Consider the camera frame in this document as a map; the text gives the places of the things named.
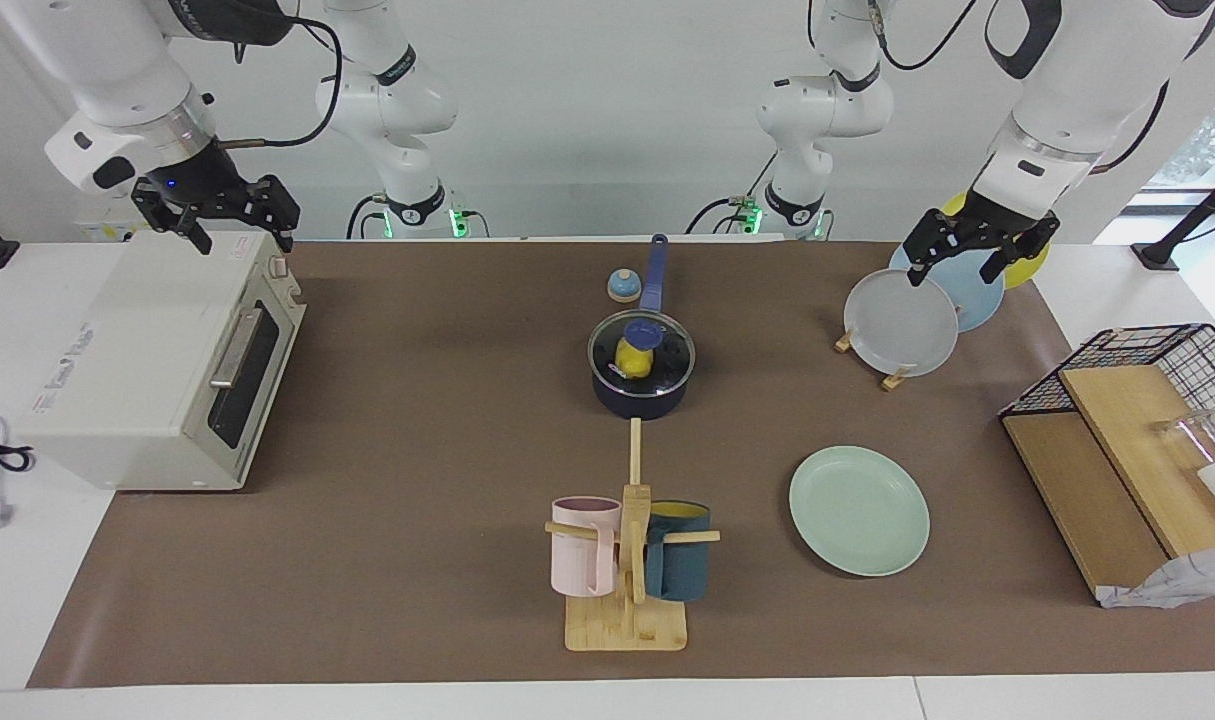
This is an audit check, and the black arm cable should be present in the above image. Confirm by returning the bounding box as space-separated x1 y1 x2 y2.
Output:
805 0 1170 176
212 0 344 151

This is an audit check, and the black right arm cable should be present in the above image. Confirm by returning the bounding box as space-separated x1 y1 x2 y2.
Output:
212 0 344 151

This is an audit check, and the brown wooden board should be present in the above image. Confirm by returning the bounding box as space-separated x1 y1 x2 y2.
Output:
1002 412 1170 602

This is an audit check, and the wooden board stand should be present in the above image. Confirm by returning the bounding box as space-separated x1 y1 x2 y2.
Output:
1059 364 1215 559

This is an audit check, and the wooden plate rack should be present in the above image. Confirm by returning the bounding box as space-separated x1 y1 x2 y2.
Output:
834 325 915 392

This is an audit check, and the white marbled cloth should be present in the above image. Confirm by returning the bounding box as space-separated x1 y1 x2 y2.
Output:
1097 543 1215 610

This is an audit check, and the glass lid with blue knob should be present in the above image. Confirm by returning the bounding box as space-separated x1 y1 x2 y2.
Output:
587 309 697 397

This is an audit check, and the clear glass cup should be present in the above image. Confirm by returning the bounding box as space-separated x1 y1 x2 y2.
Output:
1153 408 1215 473

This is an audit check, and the yellow plate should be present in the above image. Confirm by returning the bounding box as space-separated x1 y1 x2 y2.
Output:
942 192 1052 290

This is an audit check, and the wooden mug tree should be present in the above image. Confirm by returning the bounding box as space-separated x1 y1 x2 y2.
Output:
545 418 721 653

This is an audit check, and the black pot with blue handle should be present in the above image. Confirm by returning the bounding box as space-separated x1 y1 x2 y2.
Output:
587 234 697 422

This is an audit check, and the black wire basket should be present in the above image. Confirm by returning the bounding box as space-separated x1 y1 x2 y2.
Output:
999 323 1215 463

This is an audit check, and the grey plate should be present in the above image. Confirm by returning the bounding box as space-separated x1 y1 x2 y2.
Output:
844 268 960 378

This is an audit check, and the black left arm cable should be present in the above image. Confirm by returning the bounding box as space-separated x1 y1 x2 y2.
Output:
805 0 1170 176

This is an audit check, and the light green plate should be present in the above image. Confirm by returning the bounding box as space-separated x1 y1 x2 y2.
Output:
789 445 931 578

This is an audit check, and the brown table mat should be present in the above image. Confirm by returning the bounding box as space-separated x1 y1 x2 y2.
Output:
27 240 1215 689

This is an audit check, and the beige toaster oven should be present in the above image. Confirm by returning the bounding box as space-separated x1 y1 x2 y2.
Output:
17 230 308 492

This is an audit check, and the pink mug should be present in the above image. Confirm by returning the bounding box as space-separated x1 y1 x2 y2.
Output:
551 496 623 598

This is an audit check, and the dark teal mug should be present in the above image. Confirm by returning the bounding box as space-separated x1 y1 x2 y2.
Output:
645 500 713 602

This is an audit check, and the black desk stand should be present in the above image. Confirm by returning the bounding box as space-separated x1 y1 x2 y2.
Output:
1131 160 1215 272

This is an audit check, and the light blue plate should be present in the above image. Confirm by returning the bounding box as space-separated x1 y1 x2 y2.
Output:
889 240 1006 333

